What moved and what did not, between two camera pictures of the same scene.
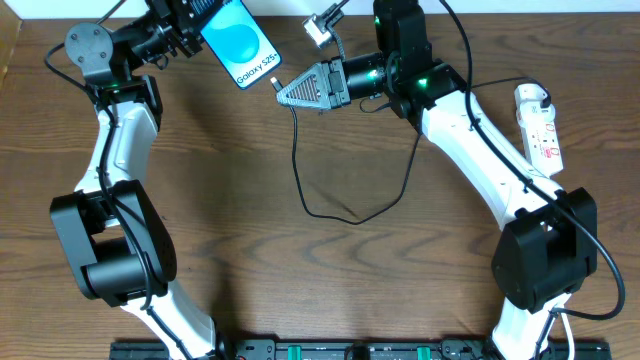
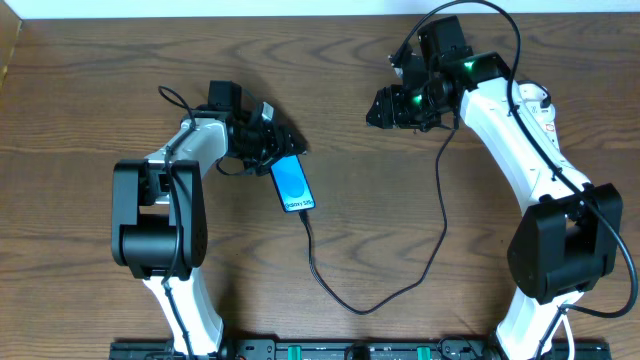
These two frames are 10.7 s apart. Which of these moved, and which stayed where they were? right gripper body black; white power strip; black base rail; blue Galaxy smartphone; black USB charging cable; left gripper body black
Moved: blue Galaxy smartphone; left gripper body black; right gripper body black; black USB charging cable
Stayed: black base rail; white power strip
